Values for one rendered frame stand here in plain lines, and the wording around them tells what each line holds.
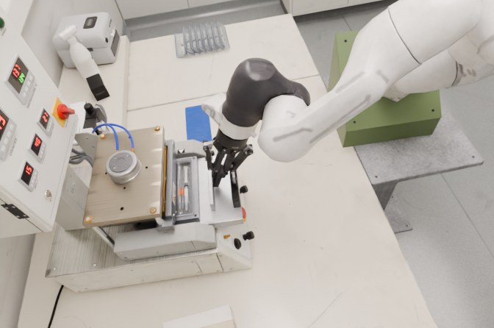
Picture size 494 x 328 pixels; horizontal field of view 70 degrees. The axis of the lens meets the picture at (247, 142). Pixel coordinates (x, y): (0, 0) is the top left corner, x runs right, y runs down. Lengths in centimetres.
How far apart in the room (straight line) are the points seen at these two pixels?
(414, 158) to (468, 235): 89
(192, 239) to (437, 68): 72
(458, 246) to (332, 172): 103
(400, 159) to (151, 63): 119
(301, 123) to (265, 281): 62
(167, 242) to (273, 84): 48
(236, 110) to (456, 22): 40
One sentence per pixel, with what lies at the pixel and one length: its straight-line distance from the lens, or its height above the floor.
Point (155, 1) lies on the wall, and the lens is 343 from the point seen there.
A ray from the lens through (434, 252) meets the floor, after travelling 211.
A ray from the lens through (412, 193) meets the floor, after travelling 223.
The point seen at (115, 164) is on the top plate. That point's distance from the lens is 92.
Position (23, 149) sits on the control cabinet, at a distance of 83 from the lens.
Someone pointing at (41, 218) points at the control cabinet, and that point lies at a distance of 86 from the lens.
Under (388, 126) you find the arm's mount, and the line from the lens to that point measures 135.
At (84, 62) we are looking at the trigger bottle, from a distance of 171.
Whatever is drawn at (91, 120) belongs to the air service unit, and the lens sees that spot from 115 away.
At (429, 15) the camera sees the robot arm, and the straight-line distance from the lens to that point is 62.
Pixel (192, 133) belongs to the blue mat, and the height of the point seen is 75.
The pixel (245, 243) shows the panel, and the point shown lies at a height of 79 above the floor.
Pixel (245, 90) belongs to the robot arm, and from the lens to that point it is 69.
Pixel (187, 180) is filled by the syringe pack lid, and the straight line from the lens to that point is 101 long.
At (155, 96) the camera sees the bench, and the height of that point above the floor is 75.
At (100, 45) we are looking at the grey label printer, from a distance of 177.
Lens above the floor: 184
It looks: 52 degrees down
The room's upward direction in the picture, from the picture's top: 8 degrees counter-clockwise
